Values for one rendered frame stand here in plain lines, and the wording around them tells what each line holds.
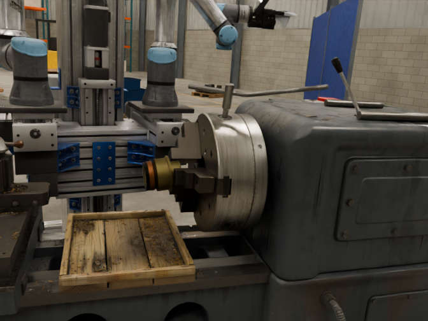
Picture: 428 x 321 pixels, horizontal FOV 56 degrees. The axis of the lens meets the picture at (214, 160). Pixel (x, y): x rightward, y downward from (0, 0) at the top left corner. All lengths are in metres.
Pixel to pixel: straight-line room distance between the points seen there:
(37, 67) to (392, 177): 1.20
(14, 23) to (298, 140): 1.18
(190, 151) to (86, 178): 0.68
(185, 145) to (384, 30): 11.99
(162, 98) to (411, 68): 10.95
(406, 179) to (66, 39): 1.33
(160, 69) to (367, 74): 11.60
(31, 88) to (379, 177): 1.17
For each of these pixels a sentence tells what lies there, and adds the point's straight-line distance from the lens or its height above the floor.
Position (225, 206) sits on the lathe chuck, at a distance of 0.95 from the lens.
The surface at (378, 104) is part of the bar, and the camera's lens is 1.38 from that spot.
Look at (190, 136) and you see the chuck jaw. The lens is 1.08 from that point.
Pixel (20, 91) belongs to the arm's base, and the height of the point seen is 1.21.
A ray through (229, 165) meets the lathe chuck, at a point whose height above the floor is 1.14.
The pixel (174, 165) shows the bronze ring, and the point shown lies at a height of 1.11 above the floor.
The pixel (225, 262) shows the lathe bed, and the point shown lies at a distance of 1.11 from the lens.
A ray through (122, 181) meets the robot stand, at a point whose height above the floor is 0.86.
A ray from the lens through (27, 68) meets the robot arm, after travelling 1.58.
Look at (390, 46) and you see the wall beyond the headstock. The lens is 12.72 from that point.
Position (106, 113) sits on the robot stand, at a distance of 1.75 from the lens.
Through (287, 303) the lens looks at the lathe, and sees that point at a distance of 1.09.
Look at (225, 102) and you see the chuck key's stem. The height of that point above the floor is 1.27.
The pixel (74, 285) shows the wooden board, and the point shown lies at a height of 0.89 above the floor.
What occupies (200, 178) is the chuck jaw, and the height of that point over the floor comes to 1.11.
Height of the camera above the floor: 1.39
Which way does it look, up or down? 15 degrees down
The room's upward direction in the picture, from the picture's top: 4 degrees clockwise
